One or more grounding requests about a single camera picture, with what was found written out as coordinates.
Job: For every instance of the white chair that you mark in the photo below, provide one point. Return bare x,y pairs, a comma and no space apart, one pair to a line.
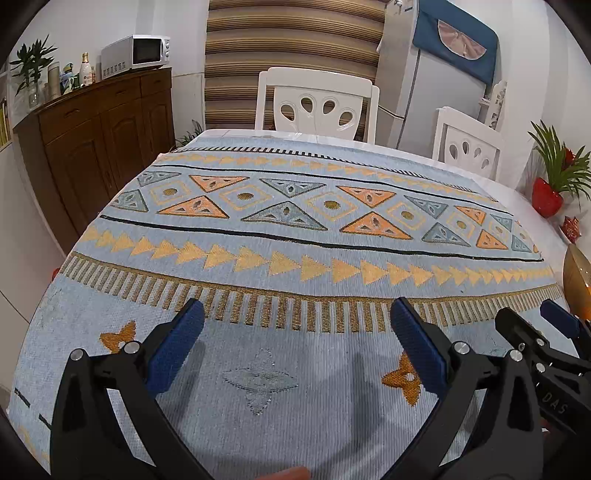
464,142
318,102

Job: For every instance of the blue patterned table cloth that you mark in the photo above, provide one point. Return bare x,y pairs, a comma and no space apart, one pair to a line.
296,250

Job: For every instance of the potted green plant red pot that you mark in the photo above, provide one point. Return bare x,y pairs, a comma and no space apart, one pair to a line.
567,171

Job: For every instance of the white microwave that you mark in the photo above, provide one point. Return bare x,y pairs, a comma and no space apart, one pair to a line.
134,52

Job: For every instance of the white bottle on sideboard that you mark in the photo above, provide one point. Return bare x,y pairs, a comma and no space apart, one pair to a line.
85,72

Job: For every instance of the white chair left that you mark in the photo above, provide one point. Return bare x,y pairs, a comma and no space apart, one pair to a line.
318,102

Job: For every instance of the bookshelf with books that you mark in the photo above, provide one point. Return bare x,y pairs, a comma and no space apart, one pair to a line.
5,128

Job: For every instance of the red lidded candy dish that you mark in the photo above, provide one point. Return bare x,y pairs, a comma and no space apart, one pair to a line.
570,228

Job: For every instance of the striped brown curtain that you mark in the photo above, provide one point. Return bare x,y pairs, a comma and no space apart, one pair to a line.
244,38

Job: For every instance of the blue fridge cover cloth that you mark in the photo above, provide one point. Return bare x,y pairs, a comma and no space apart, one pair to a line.
453,35

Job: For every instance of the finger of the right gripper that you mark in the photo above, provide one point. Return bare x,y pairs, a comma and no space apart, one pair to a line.
573,328
529,343

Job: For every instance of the small green plant on sideboard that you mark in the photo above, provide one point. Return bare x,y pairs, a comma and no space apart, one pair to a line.
28,66

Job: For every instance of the brown wooden sideboard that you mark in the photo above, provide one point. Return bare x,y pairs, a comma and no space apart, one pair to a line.
81,149

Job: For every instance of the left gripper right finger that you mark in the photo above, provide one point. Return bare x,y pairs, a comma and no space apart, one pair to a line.
506,441

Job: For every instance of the grey canister on sideboard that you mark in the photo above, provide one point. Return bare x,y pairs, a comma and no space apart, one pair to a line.
54,88

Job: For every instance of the grey refrigerator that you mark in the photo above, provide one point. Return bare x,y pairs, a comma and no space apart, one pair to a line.
414,84

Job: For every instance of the amber glass fruit bowl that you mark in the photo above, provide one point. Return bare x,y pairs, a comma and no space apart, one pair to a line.
576,282

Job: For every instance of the left hand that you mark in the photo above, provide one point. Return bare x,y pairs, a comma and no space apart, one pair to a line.
293,473

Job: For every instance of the white chair right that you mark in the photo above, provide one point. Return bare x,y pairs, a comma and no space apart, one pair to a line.
464,142

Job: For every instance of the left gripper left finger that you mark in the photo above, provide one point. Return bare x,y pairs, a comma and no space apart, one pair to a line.
86,441

